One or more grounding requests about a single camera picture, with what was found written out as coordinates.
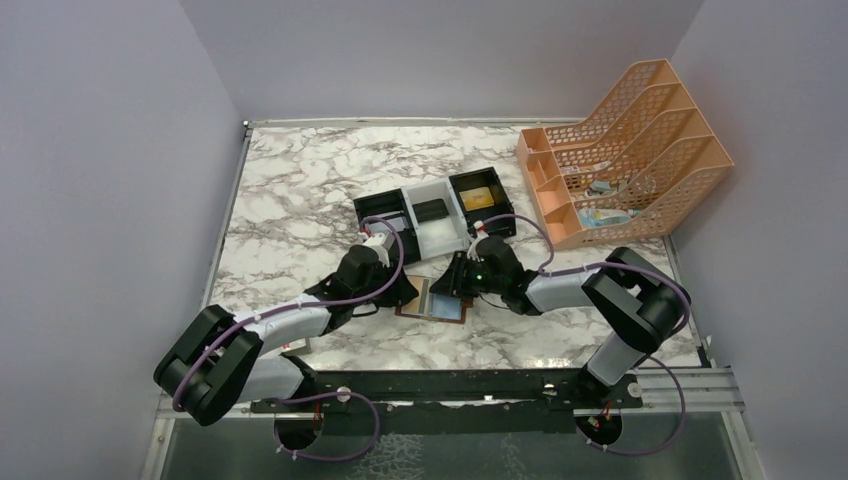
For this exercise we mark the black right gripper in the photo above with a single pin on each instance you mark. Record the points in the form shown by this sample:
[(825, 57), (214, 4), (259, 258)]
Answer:
[(452, 283)]

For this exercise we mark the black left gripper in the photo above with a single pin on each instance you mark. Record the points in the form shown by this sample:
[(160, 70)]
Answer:
[(395, 290)]

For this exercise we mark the brown leather card holder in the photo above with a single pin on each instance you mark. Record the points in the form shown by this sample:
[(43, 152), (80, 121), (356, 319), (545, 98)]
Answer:
[(444, 308)]

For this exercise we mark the black and white card tray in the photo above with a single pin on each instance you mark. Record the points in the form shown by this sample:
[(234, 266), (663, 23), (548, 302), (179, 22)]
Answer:
[(445, 236)]

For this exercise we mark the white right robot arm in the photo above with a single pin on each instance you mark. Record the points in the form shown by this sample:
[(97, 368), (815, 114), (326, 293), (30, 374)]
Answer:
[(643, 306)]

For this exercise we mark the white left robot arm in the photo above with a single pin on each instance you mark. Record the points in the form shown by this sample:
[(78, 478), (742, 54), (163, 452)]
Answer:
[(221, 358)]

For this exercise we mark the gold card in tray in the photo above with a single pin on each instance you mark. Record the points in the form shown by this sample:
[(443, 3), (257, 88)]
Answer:
[(477, 198)]

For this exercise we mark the black card in tray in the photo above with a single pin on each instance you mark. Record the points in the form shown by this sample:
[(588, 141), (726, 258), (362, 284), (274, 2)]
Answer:
[(430, 210)]

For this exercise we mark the small white grey box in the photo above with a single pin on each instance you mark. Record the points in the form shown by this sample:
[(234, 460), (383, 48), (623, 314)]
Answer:
[(297, 347)]

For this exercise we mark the orange plastic file organizer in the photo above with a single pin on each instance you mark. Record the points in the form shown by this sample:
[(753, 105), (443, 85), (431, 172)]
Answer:
[(634, 168)]

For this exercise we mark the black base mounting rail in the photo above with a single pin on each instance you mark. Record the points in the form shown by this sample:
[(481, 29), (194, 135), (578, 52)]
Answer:
[(650, 389)]

